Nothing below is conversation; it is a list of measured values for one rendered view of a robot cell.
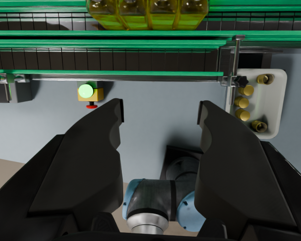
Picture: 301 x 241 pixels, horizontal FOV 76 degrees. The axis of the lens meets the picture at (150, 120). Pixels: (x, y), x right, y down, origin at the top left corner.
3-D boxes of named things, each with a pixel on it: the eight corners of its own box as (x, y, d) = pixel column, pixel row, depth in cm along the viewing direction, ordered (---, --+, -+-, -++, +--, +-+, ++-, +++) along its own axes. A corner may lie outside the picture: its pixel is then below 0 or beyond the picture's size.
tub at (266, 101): (273, 70, 67) (289, 69, 58) (263, 132, 72) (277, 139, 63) (221, 69, 68) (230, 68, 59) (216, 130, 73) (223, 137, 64)
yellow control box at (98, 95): (103, 80, 71) (97, 80, 64) (104, 100, 73) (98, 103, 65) (84, 79, 71) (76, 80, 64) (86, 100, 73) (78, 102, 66)
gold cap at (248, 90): (247, 94, 68) (253, 95, 63) (237, 94, 68) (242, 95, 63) (249, 84, 67) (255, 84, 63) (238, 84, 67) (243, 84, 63)
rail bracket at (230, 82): (233, 40, 53) (255, 30, 41) (228, 101, 57) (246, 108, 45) (222, 40, 54) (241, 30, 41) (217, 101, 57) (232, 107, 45)
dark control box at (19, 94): (31, 79, 72) (14, 79, 64) (33, 100, 74) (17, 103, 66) (9, 78, 73) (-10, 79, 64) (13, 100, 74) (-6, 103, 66)
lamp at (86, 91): (93, 84, 64) (90, 84, 61) (94, 97, 65) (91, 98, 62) (80, 83, 64) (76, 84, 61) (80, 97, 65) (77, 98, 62)
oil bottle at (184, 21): (194, 13, 53) (216, -28, 32) (192, 35, 54) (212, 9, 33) (173, 13, 53) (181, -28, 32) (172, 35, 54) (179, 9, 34)
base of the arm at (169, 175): (197, 197, 76) (202, 214, 67) (160, 185, 76) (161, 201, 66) (211, 163, 73) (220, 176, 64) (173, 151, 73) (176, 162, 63)
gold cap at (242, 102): (243, 106, 69) (249, 108, 64) (233, 106, 69) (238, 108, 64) (244, 96, 68) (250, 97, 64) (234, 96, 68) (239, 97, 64)
